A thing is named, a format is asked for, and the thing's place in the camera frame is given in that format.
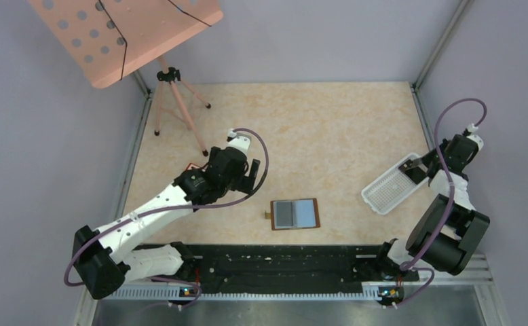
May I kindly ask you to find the black credit card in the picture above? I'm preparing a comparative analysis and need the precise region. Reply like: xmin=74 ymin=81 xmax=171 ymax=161
xmin=398 ymin=160 xmax=428 ymax=185

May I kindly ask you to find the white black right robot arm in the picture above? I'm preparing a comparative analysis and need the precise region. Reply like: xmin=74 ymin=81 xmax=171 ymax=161
xmin=395 ymin=134 xmax=490 ymax=276

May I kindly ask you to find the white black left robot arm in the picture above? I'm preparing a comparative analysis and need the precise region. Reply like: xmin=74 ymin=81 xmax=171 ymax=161
xmin=64 ymin=145 xmax=267 ymax=300

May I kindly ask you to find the white plastic basket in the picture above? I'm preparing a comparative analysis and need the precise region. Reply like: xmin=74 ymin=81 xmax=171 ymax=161
xmin=360 ymin=152 xmax=428 ymax=215

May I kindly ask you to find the red block with white grid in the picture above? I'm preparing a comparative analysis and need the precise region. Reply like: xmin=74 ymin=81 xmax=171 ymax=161
xmin=186 ymin=163 xmax=206 ymax=170

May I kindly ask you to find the pink music stand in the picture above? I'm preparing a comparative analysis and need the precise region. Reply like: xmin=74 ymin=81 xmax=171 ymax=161
xmin=30 ymin=0 xmax=223 ymax=156

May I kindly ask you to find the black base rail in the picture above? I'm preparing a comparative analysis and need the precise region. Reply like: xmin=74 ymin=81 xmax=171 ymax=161
xmin=109 ymin=242 xmax=420 ymax=298

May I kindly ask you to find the aluminium frame rail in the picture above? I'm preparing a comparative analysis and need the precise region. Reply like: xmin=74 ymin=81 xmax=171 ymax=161
xmin=411 ymin=0 xmax=476 ymax=91

